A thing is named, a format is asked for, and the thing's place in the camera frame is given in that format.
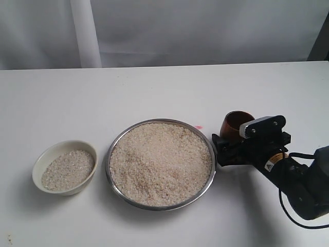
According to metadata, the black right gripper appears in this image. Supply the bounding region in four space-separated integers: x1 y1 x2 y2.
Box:
211 131 291 171

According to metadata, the rice in white bowl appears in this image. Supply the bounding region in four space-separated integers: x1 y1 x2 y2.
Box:
42 149 95 191

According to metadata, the round steel tray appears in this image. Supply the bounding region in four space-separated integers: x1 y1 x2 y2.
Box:
105 118 216 211

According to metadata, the brown wooden cup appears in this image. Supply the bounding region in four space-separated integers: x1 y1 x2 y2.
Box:
220 111 255 143

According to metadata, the rice in steel tray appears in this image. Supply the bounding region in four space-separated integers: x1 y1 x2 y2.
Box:
109 123 212 206

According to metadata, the white ceramic bowl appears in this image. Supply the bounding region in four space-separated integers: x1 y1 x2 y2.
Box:
32 140 99 196

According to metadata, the white backdrop curtain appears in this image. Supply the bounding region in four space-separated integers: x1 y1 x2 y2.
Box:
1 1 328 69

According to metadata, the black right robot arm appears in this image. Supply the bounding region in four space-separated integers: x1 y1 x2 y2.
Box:
239 132 328 220

